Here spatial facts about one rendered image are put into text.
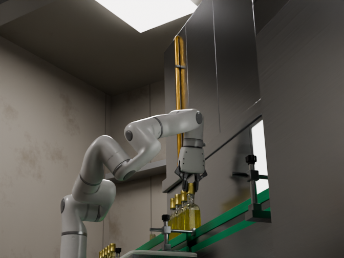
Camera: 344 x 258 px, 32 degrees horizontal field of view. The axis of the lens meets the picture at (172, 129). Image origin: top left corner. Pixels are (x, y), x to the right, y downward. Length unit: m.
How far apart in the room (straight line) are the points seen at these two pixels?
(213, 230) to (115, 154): 0.42
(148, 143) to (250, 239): 0.54
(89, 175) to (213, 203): 0.57
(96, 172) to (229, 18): 0.92
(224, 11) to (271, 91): 1.31
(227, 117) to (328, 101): 1.31
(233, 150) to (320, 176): 1.15
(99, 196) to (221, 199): 0.49
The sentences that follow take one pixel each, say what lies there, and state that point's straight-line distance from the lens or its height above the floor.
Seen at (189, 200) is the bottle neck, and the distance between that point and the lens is 2.33.
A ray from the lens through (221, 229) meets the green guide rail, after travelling 1.98.
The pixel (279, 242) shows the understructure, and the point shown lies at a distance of 1.30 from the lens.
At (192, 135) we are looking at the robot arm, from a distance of 2.34.
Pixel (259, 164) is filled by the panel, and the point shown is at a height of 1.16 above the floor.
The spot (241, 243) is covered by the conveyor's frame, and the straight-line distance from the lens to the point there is 1.81.
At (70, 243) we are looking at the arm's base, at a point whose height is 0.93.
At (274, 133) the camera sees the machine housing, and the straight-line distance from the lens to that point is 1.35.
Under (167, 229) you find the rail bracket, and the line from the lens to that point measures 2.13.
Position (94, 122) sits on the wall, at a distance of 6.53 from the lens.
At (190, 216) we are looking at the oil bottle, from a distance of 2.30.
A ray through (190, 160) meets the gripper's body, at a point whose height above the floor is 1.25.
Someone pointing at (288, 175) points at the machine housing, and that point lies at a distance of 1.28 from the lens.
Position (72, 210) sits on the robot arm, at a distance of 2.26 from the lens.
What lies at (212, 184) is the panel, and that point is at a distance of 2.46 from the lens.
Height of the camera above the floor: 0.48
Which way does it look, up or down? 22 degrees up
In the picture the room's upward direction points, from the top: 1 degrees counter-clockwise
